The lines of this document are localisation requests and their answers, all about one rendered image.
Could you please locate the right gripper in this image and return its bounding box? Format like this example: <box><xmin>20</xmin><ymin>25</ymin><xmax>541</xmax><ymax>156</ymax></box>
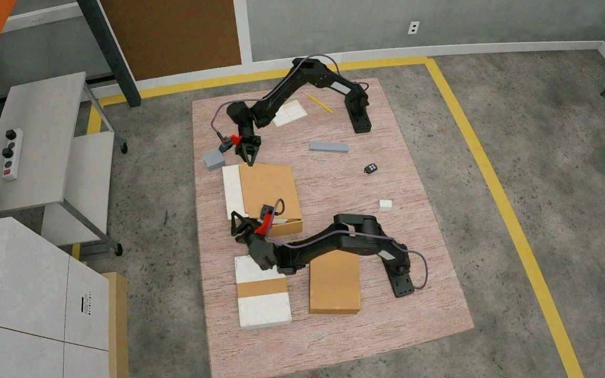
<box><xmin>230</xmin><ymin>126</ymin><xmax>261</xmax><ymax>167</ymax></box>

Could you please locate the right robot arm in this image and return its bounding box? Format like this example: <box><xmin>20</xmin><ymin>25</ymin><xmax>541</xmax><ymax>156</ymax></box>
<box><xmin>226</xmin><ymin>58</ymin><xmax>372</xmax><ymax>130</ymax></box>

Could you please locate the white box with tan tape band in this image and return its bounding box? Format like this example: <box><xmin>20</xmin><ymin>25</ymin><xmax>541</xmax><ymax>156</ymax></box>
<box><xmin>235</xmin><ymin>255</ymin><xmax>292</xmax><ymax>331</ymax></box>

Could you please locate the black key fob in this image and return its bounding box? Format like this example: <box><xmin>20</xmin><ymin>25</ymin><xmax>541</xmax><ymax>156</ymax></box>
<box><xmin>364</xmin><ymin>163</ymin><xmax>378</xmax><ymax>174</ymax></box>

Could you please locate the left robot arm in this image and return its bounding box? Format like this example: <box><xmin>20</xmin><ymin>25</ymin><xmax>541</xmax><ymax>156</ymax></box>
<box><xmin>248</xmin><ymin>214</ymin><xmax>415</xmax><ymax>297</ymax></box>

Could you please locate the small white cube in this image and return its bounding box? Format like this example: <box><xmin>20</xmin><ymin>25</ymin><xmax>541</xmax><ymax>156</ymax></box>
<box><xmin>378</xmin><ymin>200</ymin><xmax>392</xmax><ymax>212</ymax></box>

